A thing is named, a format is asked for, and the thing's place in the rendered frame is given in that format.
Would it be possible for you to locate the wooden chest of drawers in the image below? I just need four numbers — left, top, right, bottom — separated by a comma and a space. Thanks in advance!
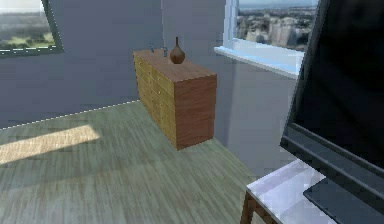
133, 48, 218, 151

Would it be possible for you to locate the brown round vase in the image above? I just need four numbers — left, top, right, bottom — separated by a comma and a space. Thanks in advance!
169, 36, 186, 65

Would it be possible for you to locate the white framed window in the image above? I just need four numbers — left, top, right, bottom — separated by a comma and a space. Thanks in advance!
213, 0, 321, 80

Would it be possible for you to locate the white-topped wooden table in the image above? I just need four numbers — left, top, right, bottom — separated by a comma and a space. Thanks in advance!
239, 158, 338, 224

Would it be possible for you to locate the black television set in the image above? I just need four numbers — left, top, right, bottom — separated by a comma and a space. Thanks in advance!
279, 0, 384, 224

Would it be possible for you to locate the dark framed window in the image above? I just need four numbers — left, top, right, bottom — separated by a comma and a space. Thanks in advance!
0, 0, 65, 58

